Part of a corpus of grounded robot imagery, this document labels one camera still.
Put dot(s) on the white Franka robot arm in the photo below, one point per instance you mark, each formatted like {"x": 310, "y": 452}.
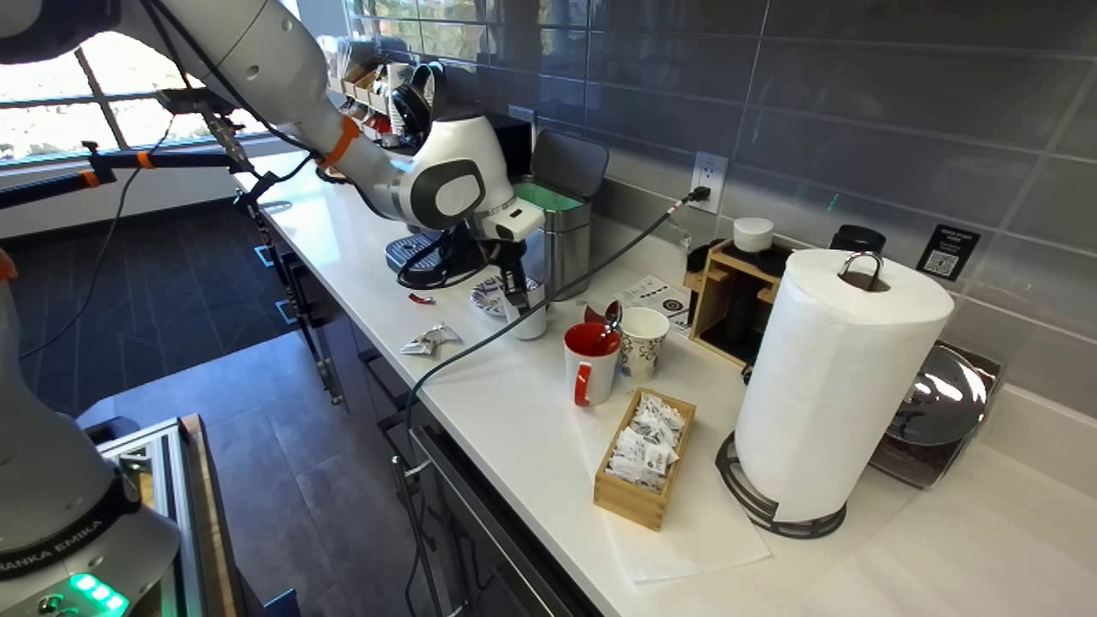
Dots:
{"x": 263, "y": 57}

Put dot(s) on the dark counter cabinet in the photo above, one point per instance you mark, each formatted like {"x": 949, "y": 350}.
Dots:
{"x": 480, "y": 549}

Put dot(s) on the white mug with red inside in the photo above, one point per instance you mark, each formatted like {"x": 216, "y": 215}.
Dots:
{"x": 601, "y": 366}

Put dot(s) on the black camera stand bar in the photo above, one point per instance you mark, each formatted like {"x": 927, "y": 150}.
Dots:
{"x": 69, "y": 185}

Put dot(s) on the black round container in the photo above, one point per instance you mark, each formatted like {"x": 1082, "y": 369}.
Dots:
{"x": 857, "y": 239}

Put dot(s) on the aluminium frame robot cart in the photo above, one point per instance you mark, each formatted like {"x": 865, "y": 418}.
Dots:
{"x": 174, "y": 501}

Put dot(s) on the crumpled foil snack wrapper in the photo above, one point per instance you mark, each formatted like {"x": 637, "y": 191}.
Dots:
{"x": 434, "y": 340}

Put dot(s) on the wooden packet box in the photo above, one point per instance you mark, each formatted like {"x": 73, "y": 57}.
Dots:
{"x": 622, "y": 501}

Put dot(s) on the black QR code sign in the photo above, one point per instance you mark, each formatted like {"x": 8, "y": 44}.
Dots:
{"x": 949, "y": 251}

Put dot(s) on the white sugar packet pile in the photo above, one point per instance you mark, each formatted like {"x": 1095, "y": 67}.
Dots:
{"x": 647, "y": 446}

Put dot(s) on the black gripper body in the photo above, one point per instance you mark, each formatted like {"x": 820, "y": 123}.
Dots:
{"x": 513, "y": 262}

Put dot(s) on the dark spoon in mug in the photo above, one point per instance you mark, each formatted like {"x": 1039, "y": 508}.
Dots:
{"x": 612, "y": 314}

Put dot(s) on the stainless steel bin green insert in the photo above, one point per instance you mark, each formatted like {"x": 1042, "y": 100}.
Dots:
{"x": 567, "y": 244}

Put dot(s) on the white wall outlet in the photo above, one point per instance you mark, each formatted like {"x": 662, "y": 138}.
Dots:
{"x": 708, "y": 173}

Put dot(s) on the white paper towel roll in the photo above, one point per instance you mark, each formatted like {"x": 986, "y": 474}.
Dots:
{"x": 833, "y": 388}

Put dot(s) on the wooden countertop organizer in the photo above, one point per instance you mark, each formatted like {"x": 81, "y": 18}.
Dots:
{"x": 714, "y": 301}

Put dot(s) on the white jar lid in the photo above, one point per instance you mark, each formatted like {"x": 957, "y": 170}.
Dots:
{"x": 753, "y": 235}

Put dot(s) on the small printed card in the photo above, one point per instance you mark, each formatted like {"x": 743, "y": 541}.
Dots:
{"x": 654, "y": 291}

